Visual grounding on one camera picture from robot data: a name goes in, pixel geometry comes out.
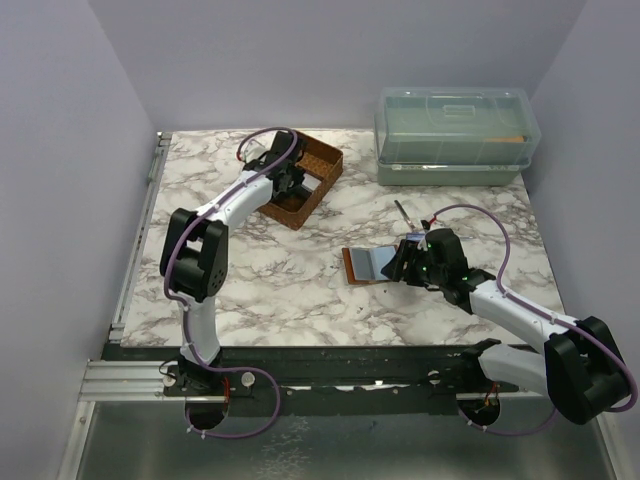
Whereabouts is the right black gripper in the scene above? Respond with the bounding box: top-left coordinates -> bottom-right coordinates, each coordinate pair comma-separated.
382,238 -> 447,287

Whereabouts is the brown leather card holder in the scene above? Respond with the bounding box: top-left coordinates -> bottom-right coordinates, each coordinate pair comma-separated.
342,245 -> 397,285

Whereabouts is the brown woven basket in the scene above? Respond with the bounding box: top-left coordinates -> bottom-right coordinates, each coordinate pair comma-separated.
259,131 -> 343,230

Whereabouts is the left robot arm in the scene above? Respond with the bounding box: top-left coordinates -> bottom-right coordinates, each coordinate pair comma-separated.
160,127 -> 305,395

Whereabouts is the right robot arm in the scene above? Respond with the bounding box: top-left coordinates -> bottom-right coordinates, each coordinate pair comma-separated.
381,228 -> 638,425

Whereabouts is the stack of credit cards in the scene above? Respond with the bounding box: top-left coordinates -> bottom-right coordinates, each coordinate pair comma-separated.
301,175 -> 322,195

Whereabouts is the clear lidded plastic box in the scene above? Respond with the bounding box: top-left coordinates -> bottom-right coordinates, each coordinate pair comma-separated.
374,87 -> 541,186

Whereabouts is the blue handled screwdriver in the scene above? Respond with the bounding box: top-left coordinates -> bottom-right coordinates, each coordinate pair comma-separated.
405,232 -> 425,242

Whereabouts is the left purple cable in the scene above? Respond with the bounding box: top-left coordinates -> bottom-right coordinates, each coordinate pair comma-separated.
163,126 -> 301,441

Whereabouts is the purple cable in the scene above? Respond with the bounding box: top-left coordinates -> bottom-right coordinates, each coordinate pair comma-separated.
424,203 -> 632,436
163,126 -> 301,441

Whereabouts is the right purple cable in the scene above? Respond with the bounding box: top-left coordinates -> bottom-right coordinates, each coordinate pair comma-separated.
424,203 -> 632,436

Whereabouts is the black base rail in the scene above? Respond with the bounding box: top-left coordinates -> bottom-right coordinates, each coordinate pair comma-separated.
81,344 -> 516,417

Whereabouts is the aluminium side rail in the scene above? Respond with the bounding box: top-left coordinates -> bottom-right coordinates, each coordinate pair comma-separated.
107,132 -> 173,344

